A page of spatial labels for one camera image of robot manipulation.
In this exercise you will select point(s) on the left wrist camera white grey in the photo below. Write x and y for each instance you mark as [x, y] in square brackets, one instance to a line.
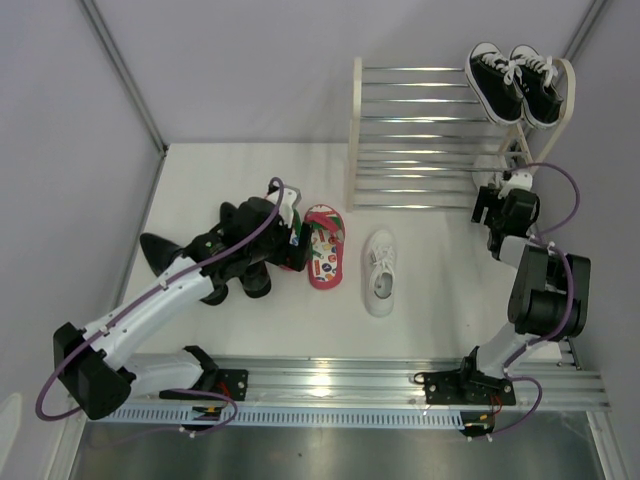
[284, 201]

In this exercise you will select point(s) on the right aluminium frame post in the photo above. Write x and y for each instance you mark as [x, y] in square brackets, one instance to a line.
[585, 29]

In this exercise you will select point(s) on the slotted grey cable duct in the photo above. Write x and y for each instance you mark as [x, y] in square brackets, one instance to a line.
[420, 418]

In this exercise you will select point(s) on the left black canvas sneaker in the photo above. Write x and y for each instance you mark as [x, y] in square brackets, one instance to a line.
[492, 76]

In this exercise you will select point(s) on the cream shoe rack chrome bars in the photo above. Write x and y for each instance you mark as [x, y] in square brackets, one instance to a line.
[415, 132]

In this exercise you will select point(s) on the aluminium frame post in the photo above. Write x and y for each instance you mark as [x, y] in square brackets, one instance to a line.
[585, 29]
[105, 39]

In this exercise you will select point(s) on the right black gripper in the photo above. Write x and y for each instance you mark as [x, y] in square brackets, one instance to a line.
[487, 198]

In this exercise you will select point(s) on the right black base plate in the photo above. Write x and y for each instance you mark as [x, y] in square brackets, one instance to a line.
[442, 387]

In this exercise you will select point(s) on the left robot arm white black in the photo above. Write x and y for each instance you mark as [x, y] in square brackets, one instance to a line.
[94, 362]

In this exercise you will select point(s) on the black canvas sneaker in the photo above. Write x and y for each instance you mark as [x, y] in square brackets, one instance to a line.
[492, 76]
[541, 100]

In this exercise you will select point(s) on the aluminium mounting rail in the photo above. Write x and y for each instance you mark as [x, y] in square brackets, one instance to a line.
[388, 383]

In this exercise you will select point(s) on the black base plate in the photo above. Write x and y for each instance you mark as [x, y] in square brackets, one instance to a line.
[232, 383]
[442, 387]

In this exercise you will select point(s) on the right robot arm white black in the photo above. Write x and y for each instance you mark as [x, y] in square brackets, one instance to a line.
[548, 301]

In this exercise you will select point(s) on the right black canvas sneaker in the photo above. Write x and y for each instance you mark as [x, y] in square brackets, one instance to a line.
[541, 100]

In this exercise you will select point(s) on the white sneaker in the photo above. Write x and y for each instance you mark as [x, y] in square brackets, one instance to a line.
[487, 170]
[378, 268]

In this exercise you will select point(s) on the left aluminium frame post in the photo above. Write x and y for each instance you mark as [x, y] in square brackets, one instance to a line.
[105, 39]

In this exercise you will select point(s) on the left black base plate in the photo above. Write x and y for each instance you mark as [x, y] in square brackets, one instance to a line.
[232, 383]

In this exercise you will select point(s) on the red green flip-flop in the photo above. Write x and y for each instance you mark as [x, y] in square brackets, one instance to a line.
[298, 250]
[325, 265]

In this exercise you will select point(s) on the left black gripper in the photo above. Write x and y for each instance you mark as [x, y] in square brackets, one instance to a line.
[294, 257]

